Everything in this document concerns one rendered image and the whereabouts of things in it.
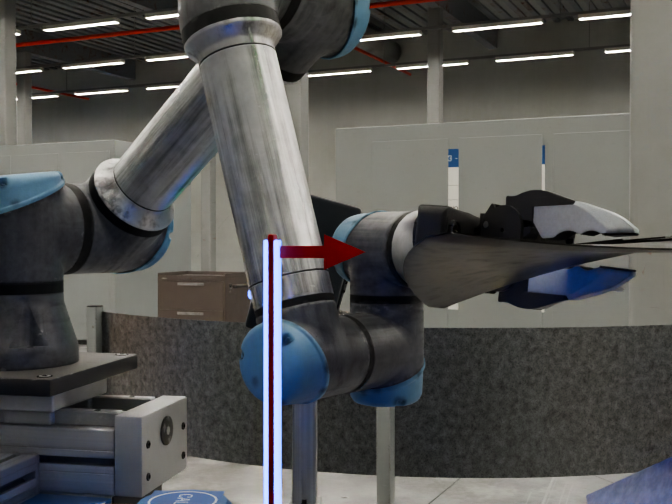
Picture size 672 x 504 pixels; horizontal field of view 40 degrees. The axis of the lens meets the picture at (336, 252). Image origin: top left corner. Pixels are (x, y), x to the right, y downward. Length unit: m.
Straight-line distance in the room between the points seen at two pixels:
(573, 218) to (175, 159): 0.55
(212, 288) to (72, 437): 6.37
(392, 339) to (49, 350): 0.43
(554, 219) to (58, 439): 0.62
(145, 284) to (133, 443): 9.72
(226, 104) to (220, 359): 1.86
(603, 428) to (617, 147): 4.28
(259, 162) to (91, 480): 0.44
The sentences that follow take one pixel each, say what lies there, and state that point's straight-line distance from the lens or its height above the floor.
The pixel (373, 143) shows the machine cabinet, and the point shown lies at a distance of 7.21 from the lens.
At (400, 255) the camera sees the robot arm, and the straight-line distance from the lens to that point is 0.86.
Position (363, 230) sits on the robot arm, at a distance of 0.92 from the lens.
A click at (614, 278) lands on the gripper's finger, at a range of 0.71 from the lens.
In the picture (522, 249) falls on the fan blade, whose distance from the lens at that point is 0.56.
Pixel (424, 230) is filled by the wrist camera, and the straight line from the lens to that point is 0.73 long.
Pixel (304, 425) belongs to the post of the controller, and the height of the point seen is 0.96.
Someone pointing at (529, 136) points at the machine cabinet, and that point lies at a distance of 6.85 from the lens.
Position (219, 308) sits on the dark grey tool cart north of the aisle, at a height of 0.62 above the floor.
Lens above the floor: 1.19
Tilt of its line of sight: 1 degrees down
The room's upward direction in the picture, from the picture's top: straight up
